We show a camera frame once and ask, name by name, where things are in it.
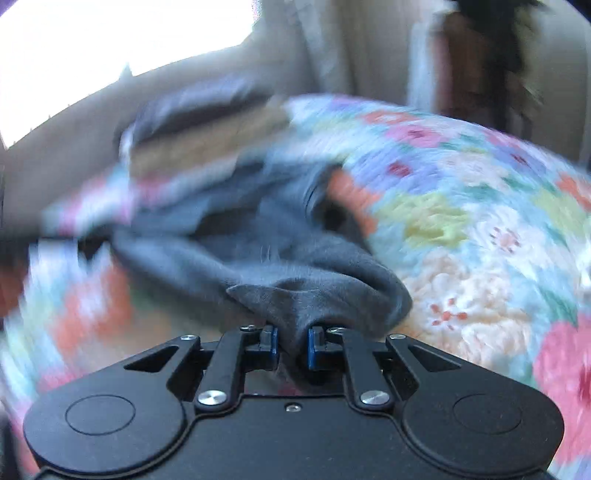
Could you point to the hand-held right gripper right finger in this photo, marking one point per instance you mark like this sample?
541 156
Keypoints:
314 346

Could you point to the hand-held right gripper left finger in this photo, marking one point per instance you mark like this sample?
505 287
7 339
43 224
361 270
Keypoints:
273 345

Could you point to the grey garment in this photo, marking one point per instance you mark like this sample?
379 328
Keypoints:
286 249

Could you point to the stack of folded clothes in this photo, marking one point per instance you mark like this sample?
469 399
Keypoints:
203 134

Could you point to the dark hanging clothes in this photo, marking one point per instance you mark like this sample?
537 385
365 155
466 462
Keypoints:
489 60

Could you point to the floral patchwork blanket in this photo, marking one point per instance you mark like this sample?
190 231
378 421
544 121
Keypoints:
461 230

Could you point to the beige curtain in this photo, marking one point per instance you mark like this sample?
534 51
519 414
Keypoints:
341 46

